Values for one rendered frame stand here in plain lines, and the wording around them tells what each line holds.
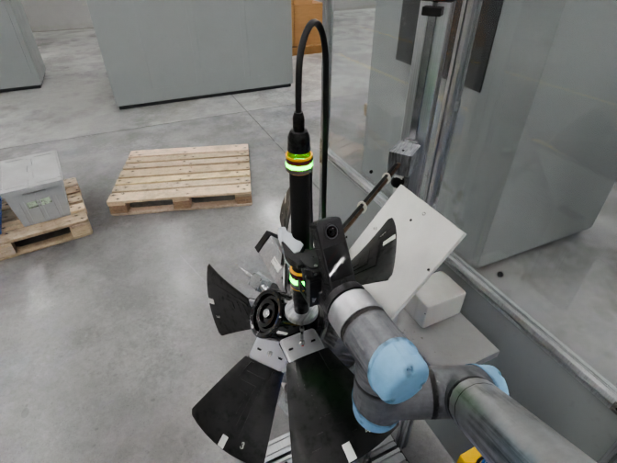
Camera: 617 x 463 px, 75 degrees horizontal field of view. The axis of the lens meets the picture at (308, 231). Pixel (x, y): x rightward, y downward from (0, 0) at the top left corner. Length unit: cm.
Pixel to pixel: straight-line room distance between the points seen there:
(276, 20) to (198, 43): 116
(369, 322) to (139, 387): 201
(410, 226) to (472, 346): 52
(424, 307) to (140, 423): 155
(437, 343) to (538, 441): 98
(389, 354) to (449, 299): 91
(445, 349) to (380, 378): 90
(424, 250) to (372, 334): 55
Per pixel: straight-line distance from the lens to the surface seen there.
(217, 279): 120
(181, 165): 413
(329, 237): 60
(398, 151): 124
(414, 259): 107
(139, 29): 606
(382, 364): 53
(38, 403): 264
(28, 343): 296
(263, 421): 108
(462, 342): 146
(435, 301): 140
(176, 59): 617
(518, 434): 49
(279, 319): 92
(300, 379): 90
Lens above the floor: 194
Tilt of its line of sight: 37 degrees down
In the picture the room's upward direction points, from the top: straight up
